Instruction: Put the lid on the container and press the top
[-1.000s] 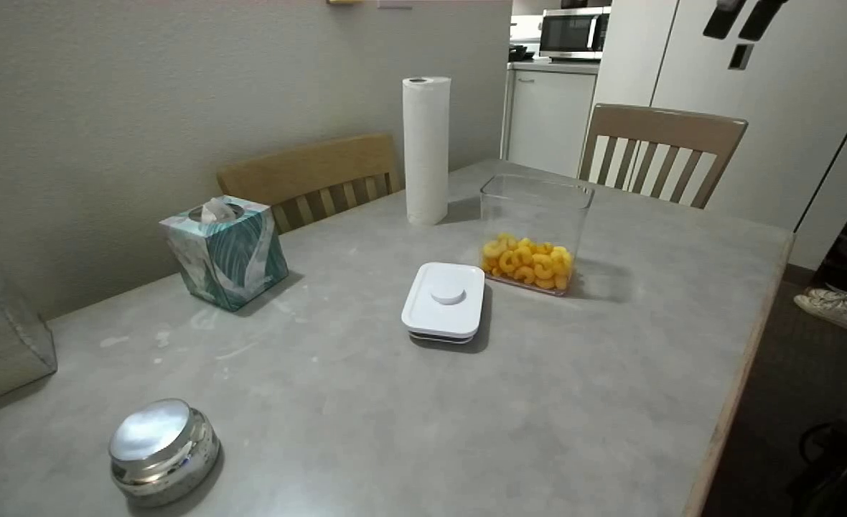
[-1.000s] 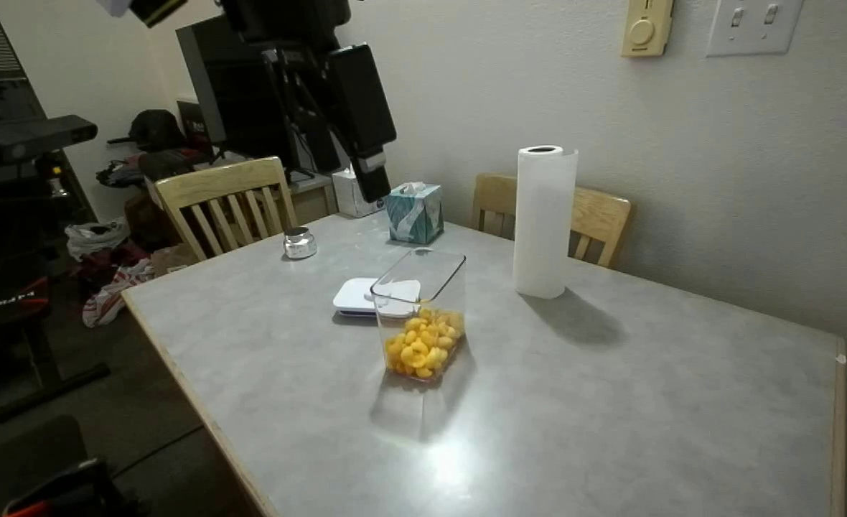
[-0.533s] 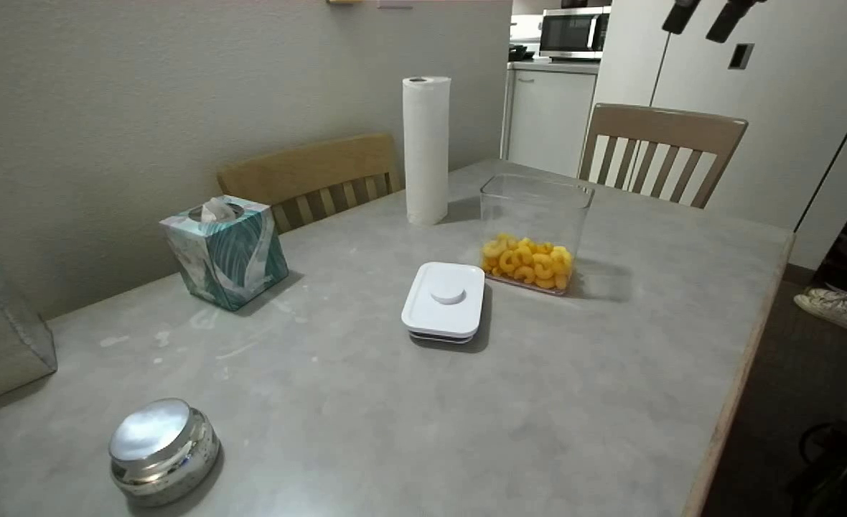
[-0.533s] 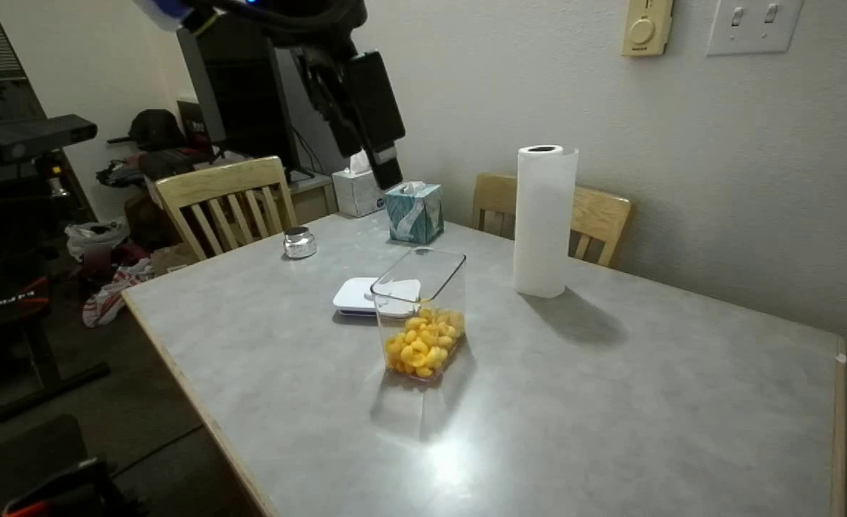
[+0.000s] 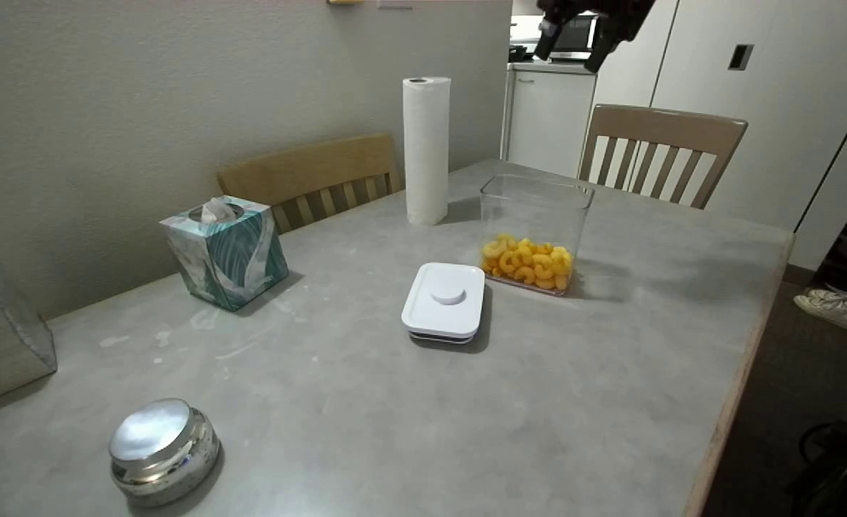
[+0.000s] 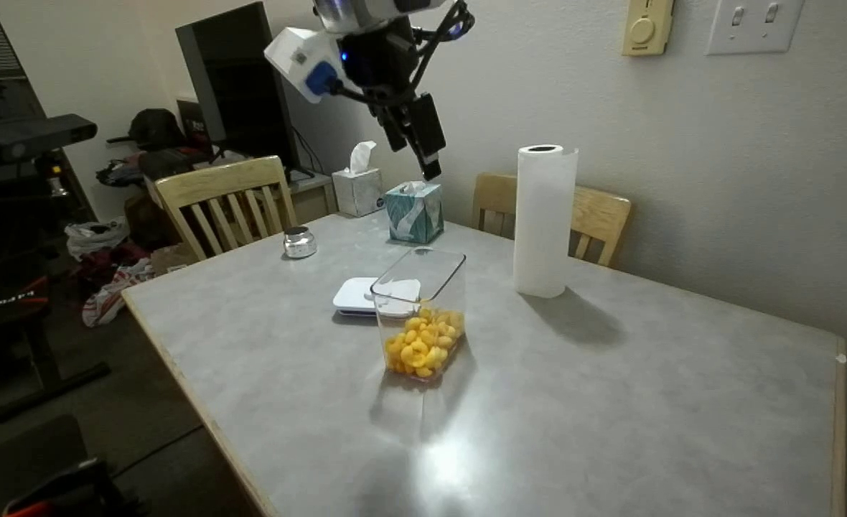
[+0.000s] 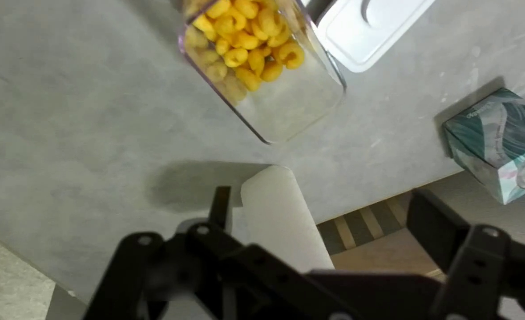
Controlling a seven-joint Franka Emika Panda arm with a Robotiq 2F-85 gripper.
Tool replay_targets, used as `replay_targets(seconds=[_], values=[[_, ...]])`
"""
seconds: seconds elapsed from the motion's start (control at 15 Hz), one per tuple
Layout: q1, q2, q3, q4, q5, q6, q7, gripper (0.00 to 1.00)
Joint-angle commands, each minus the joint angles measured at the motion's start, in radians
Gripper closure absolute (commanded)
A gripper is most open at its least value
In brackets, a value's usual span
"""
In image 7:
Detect tan wooden slatted chair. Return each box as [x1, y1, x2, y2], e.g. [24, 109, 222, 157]
[316, 191, 448, 281]

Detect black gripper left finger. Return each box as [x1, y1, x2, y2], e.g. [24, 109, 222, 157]
[81, 185, 357, 320]

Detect white paper towel roll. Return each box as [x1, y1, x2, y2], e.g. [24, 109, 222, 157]
[238, 164, 336, 276]

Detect yellow snack pieces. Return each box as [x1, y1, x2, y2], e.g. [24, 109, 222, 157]
[190, 0, 305, 95]

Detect teal patterned tissue box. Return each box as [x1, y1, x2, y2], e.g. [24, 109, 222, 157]
[441, 88, 525, 207]

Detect white square container lid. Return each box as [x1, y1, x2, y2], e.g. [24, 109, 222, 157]
[313, 0, 437, 75]

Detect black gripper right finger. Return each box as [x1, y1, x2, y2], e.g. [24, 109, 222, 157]
[405, 189, 525, 320]

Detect clear plastic food container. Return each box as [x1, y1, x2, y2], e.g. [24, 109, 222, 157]
[176, 0, 348, 146]

